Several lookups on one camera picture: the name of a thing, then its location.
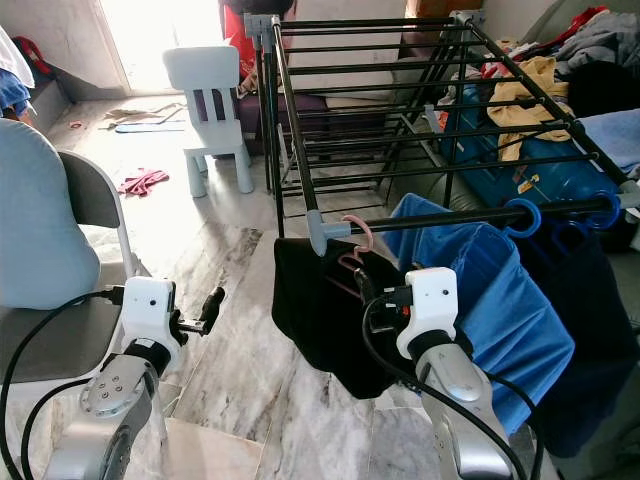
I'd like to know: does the red garment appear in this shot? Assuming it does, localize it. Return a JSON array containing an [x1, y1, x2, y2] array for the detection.
[[222, 3, 263, 77]]

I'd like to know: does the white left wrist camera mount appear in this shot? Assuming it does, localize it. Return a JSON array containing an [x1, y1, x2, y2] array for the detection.
[[121, 277, 177, 348]]

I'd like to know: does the dark navy garment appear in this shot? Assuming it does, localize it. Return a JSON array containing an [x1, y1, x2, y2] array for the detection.
[[508, 228, 640, 459]]

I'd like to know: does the grey clothes pile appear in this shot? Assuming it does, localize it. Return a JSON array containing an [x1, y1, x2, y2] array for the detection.
[[553, 10, 640, 78]]

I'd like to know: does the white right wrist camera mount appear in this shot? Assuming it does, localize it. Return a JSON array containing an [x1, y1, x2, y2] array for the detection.
[[394, 266, 460, 363]]

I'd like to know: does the light blue cushion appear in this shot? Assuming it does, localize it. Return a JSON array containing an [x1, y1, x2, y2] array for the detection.
[[0, 118, 102, 312]]

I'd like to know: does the light blue folded cloth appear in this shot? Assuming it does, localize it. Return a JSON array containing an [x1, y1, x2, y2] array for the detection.
[[575, 108, 640, 179]]

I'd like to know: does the pink plastic hanger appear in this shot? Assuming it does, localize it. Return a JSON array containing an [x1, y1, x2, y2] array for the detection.
[[325, 213, 377, 301]]

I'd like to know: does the blue shirt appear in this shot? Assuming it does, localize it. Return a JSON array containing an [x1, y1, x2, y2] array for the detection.
[[380, 192, 577, 408]]

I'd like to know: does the magenta cloth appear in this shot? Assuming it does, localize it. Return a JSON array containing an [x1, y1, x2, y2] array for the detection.
[[118, 167, 172, 198]]

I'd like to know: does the beige floor cloth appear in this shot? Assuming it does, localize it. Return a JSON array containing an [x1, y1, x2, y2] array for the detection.
[[100, 102, 187, 124]]

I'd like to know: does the white and blue garment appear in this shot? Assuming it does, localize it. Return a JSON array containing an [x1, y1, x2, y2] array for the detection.
[[0, 28, 37, 118]]

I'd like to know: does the white child chair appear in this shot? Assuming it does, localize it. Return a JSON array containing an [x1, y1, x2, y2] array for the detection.
[[163, 45, 257, 199]]

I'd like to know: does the blue plastic hanger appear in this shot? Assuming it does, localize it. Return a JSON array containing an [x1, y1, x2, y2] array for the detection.
[[587, 189, 624, 232], [503, 197, 544, 240]]

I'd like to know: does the black garment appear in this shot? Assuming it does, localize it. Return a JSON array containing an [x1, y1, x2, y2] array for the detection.
[[271, 236, 413, 401]]

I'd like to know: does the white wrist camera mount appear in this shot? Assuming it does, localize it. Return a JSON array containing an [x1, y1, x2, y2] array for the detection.
[[394, 266, 460, 363], [121, 277, 177, 348]]

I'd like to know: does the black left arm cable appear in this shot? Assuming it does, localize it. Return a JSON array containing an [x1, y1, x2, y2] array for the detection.
[[20, 377, 93, 480], [0, 286, 127, 480]]

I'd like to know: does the tan yellow cloth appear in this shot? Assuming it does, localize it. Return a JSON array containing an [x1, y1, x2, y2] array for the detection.
[[487, 55, 577, 163]]

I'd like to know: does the black metal drying rack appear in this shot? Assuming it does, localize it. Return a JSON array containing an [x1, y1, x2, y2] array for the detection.
[[245, 10, 640, 258]]

